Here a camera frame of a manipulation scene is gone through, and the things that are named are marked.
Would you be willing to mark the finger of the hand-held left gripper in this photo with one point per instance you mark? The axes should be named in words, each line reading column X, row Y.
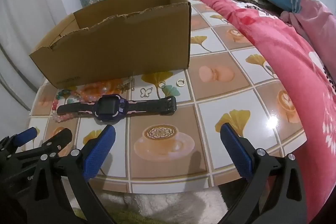
column 26, row 134
column 61, row 138

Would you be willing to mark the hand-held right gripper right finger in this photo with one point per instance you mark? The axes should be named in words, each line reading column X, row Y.
column 236, row 153

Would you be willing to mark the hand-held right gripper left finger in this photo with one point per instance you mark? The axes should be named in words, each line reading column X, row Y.
column 99, row 153

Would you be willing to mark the purple black smart watch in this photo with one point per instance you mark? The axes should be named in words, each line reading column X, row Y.
column 109, row 106

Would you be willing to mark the brown cardboard box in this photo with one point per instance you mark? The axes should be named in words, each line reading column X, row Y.
column 118, row 56

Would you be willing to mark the gold charm earring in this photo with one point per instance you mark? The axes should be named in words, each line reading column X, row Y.
column 122, row 85

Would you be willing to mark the butterfly outline pendant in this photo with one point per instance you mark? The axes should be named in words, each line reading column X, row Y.
column 143, row 92

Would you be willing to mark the white fluffy rug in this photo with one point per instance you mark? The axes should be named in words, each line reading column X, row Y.
column 170, row 205

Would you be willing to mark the gold hoop earring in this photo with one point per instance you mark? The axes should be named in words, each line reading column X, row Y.
column 177, row 83

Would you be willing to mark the pink floral blanket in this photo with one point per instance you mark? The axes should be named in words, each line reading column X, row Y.
column 283, row 61

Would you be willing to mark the white curtain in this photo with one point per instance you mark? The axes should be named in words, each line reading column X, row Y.
column 26, row 29

